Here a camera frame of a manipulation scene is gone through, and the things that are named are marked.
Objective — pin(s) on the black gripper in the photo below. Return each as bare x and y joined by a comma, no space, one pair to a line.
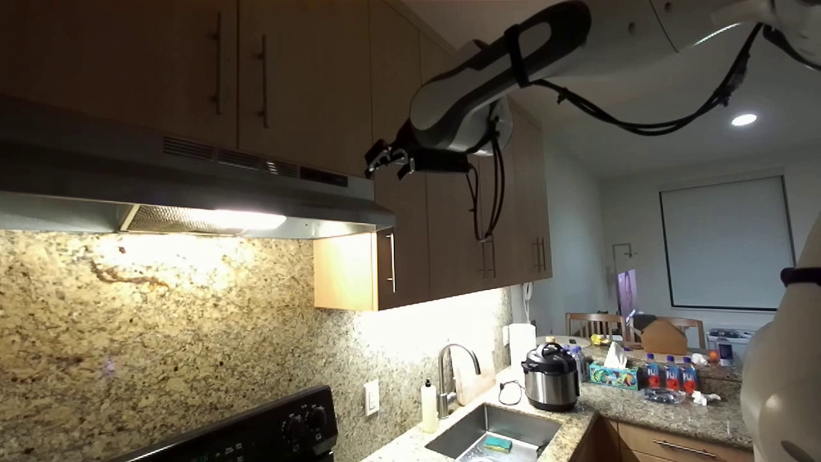
403,157

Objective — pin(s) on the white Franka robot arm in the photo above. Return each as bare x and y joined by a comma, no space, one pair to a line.
617,34

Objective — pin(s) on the black electric stove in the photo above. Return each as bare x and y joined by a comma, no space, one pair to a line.
258,432

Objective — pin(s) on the round ceiling light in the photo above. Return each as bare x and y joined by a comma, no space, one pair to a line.
744,118

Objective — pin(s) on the wood cabinet door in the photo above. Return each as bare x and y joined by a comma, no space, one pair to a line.
316,86
112,68

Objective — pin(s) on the range hood light panel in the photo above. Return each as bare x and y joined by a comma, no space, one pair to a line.
231,219

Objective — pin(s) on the stainless steel range hood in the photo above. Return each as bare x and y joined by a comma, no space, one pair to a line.
171,175

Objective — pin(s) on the white paper towel roll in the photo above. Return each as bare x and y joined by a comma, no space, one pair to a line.
522,342

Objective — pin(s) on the chrome kitchen faucet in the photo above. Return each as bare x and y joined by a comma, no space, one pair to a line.
444,394

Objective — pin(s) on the white soap bottle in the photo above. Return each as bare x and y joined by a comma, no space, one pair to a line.
430,412

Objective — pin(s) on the slatted wood chair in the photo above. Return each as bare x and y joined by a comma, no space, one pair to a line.
599,324

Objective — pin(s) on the steel black pressure cooker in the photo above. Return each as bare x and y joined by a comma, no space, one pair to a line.
550,381

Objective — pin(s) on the stainless steel sink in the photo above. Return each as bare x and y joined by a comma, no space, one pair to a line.
477,423

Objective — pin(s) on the green blue sponge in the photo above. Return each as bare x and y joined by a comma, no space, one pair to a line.
497,442

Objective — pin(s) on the green tissue box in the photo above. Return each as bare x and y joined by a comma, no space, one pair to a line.
612,374

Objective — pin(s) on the round backed wood chair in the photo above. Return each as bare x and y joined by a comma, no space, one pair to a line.
665,337

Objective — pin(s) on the white projector screen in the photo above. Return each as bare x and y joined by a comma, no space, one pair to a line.
727,243

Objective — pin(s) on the small blue package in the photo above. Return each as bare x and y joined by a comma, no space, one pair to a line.
715,346

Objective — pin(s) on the wood base cabinet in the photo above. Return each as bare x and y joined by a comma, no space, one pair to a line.
667,445

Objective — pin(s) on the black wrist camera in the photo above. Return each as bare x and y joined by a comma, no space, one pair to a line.
449,163

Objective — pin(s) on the tall wood wall cabinet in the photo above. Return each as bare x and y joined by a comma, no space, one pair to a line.
444,246

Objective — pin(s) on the white wall outlet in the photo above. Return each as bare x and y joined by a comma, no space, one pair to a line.
370,399

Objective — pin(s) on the purple wall hanging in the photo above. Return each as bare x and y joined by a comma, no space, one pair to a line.
627,291

